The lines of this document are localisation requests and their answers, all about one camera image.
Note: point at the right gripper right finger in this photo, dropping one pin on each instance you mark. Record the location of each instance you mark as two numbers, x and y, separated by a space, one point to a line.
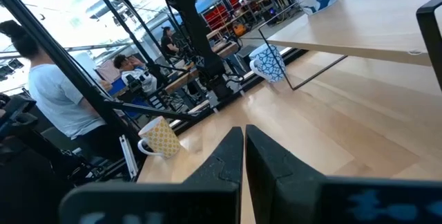
286 189

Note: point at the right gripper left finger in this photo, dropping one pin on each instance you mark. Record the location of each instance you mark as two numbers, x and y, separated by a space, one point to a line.
210 196

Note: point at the yellow dotted pattern mug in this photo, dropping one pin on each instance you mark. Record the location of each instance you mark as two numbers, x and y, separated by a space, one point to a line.
161 137

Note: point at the blue lattice pattern mug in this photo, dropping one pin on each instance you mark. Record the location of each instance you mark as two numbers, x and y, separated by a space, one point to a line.
267 63

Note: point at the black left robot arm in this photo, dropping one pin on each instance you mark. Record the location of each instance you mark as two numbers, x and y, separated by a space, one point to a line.
195 27

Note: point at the person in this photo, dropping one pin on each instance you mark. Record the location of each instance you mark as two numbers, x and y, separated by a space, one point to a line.
168 44
133 72
58 99

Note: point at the rack with red bins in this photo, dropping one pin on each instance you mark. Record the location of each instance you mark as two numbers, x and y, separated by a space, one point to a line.
215 16

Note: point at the black aluminium rig frame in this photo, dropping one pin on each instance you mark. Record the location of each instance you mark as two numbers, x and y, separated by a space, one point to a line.
69 65

